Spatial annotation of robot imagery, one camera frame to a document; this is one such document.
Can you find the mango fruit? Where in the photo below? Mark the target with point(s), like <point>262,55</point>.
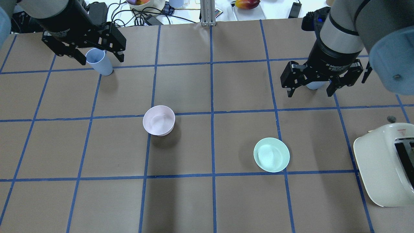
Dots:
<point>247,4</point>

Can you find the green plate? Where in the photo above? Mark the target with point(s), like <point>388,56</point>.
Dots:
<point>271,155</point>

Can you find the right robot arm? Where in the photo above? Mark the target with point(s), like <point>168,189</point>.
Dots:
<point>353,38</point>

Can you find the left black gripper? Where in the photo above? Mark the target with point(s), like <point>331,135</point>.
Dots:
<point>66,23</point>

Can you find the pink bowl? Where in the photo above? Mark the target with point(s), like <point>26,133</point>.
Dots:
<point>159,120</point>

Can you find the bowl of blocks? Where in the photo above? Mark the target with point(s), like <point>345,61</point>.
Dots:
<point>147,5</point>

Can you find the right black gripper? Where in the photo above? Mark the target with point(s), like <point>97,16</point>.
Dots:
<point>330,59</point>

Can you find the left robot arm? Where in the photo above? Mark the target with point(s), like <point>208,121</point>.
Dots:
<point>36,9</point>

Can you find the black power adapter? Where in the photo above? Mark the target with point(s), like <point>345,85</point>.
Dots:
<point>295,10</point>

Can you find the cream toaster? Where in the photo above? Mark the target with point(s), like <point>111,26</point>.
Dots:
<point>385,160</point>

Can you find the aluminium frame post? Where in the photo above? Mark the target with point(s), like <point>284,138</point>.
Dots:
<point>208,13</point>

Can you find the blue cup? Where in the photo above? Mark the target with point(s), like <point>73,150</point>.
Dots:
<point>316,85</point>
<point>99,61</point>

